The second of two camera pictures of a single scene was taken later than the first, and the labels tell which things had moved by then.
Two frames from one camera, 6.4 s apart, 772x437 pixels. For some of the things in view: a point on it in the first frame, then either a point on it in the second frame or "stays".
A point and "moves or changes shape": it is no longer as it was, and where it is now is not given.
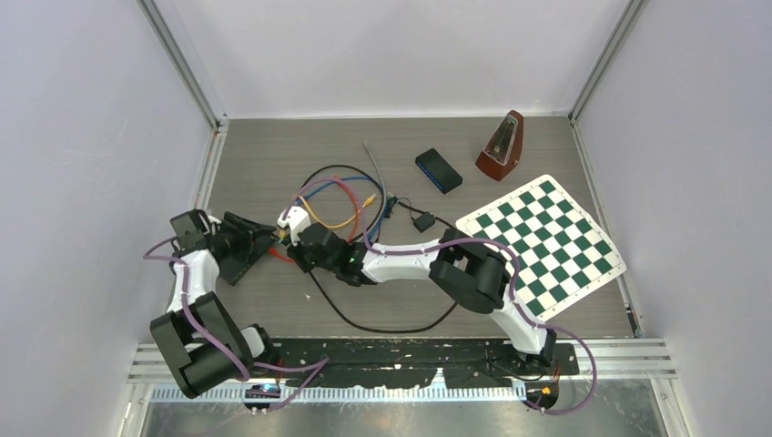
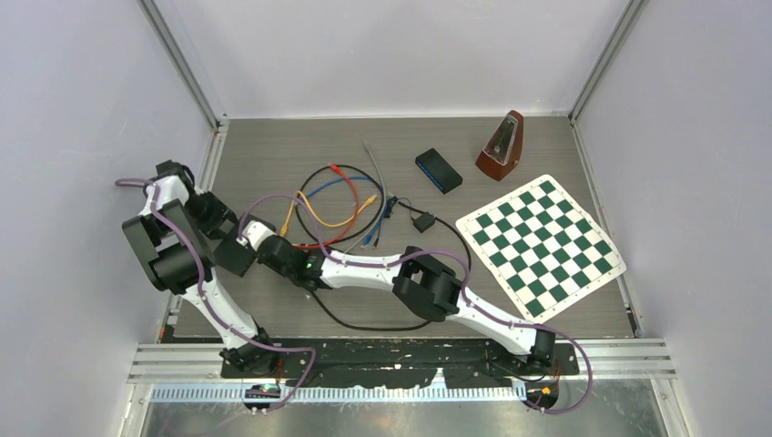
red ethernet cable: (274, 252) moves or changes shape
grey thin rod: (380, 174) stays
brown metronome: (503, 149) stays
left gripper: (244, 233) to (221, 212)
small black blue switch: (438, 170) stays
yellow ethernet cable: (282, 233) stays
